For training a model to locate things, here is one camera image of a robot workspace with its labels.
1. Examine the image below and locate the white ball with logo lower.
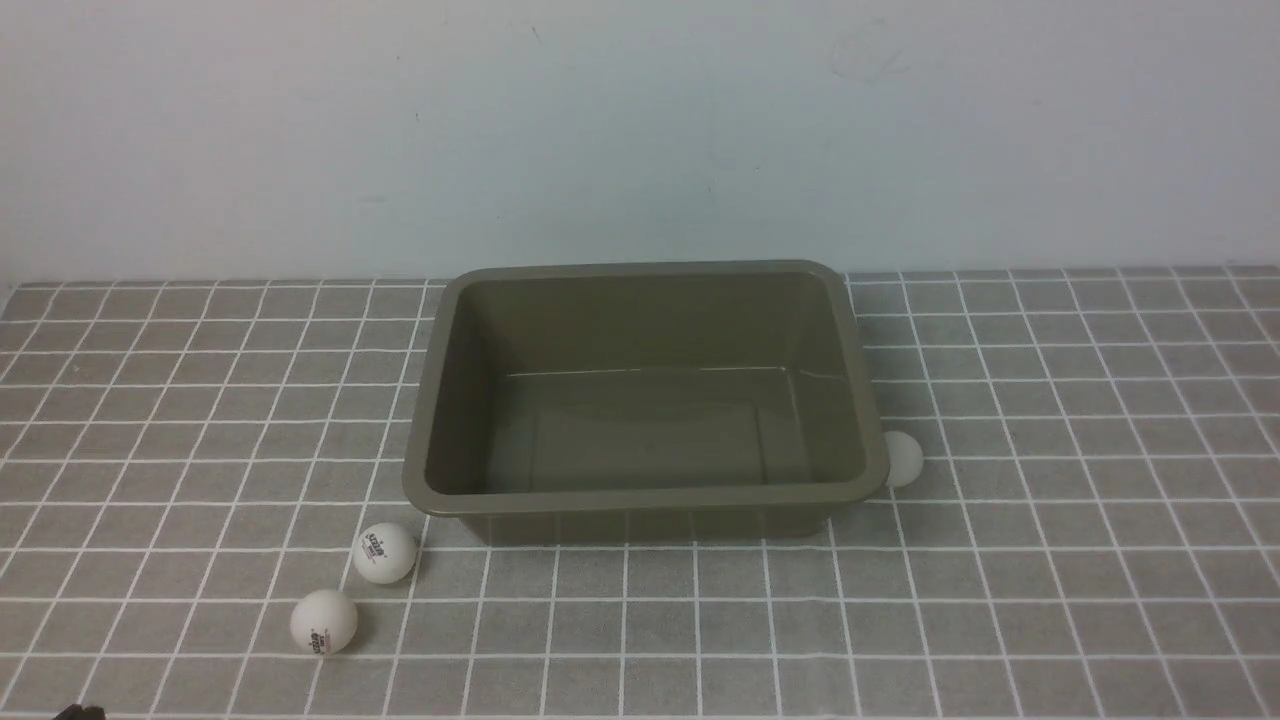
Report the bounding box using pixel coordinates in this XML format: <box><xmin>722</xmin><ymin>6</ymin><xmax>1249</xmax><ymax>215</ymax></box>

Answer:
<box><xmin>289</xmin><ymin>589</ymin><xmax>358</xmax><ymax>656</ymax></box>

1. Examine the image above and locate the olive green plastic bin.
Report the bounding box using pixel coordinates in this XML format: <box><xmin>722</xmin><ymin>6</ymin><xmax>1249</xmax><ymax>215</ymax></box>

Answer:
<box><xmin>402</xmin><ymin>260</ymin><xmax>890</xmax><ymax>546</ymax></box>

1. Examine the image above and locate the white ball with logo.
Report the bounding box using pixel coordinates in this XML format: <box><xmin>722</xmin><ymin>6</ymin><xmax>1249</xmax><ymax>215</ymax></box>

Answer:
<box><xmin>351</xmin><ymin>521</ymin><xmax>419</xmax><ymax>585</ymax></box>
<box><xmin>289</xmin><ymin>589</ymin><xmax>358</xmax><ymax>656</ymax></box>

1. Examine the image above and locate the grey checkered tablecloth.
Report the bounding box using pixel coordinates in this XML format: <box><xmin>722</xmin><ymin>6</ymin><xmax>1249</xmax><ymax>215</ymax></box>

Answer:
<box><xmin>1</xmin><ymin>266</ymin><xmax>1279</xmax><ymax>719</ymax></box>

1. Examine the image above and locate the plain white table-tennis ball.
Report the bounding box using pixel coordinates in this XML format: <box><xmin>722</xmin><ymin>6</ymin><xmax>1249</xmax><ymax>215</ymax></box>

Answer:
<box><xmin>884</xmin><ymin>430</ymin><xmax>924</xmax><ymax>488</ymax></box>

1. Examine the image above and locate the white ball with logo upper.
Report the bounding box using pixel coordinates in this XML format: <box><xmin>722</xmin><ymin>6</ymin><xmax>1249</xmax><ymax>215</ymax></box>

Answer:
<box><xmin>351</xmin><ymin>521</ymin><xmax>419</xmax><ymax>585</ymax></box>

